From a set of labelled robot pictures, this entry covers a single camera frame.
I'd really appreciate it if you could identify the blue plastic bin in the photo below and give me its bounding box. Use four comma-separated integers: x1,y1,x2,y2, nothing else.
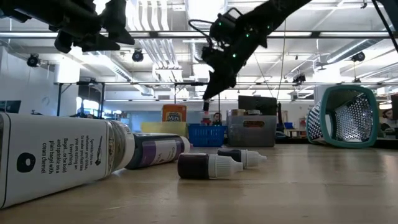
187,124,227,148

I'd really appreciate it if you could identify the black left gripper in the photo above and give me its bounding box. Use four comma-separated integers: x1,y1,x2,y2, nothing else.
46,0,136,54

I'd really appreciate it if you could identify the yellow plastic bin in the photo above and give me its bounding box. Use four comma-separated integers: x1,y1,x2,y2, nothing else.
140,121,189,138

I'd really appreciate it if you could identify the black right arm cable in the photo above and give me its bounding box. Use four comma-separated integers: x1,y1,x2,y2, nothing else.
188,0,398,53

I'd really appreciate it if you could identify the purple-capped food colouring bottle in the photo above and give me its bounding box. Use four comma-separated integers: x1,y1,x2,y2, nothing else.
125,133,193,170

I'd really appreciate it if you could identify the dark wall screen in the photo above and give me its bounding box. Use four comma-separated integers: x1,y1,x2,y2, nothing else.
0,100,22,114

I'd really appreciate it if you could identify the black overhead frame beam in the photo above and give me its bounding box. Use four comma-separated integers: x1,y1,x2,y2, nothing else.
0,30,398,39

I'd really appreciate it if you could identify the grey translucent plastic bin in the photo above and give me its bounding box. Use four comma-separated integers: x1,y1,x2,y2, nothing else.
226,114,277,148

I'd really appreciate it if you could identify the black background rig frame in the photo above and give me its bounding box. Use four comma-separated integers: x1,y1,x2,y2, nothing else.
54,79,221,118

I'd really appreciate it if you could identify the background work table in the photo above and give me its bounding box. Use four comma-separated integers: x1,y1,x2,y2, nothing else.
276,121,308,144

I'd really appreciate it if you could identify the thin hanging cable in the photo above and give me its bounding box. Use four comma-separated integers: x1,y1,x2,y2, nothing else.
275,18,287,100

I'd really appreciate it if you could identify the orange Mini-Wheats cereal box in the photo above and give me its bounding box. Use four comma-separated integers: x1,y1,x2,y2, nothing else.
161,104,188,123

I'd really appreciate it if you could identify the black hanging spotlight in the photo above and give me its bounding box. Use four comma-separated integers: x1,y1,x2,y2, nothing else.
131,48,145,63
292,73,307,85
26,53,40,68
351,51,366,63

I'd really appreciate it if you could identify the teal metal box grater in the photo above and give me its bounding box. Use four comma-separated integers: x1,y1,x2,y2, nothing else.
305,85,381,149

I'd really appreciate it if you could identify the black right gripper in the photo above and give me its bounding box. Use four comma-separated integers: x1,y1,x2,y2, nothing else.
200,27,269,101

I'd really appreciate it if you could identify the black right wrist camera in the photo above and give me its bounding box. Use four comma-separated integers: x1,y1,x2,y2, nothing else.
210,7,244,44

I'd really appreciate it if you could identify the black background monitor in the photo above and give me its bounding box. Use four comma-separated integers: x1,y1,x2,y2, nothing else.
238,95,278,117
391,93,398,121

